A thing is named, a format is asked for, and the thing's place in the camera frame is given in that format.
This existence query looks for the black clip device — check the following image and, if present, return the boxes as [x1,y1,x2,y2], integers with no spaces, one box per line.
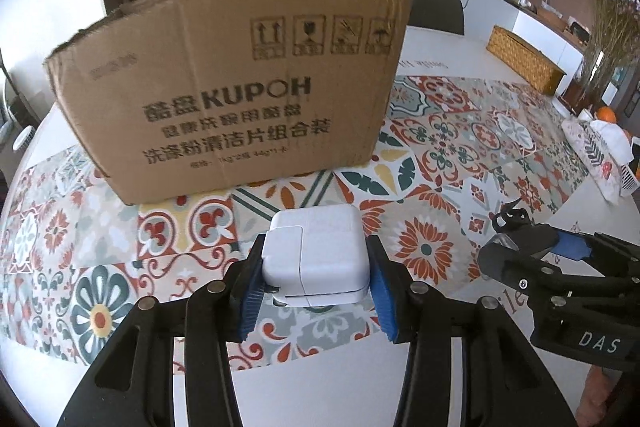
[491,198,533,234]

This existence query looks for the white square charger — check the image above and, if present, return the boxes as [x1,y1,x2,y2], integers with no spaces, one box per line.
[262,204,370,308]

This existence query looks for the floral fabric tissue pouch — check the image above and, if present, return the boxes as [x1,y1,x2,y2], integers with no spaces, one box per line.
[561,118,622,205]

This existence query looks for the oranges in basket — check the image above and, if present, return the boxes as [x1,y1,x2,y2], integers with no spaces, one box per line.
[593,105,632,141]

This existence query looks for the patterned table runner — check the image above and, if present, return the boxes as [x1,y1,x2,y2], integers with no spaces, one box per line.
[1,76,587,369]

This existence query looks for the woven rattan tissue box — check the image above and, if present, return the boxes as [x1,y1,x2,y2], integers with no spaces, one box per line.
[486,25,565,96]

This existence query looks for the dried flower vase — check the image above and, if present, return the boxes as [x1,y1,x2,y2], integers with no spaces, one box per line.
[578,0,639,112]

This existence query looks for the brown cardboard box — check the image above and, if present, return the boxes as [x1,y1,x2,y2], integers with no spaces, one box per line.
[44,0,412,204]

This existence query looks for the right dark dining chair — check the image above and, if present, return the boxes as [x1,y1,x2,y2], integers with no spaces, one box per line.
[409,0,464,36]

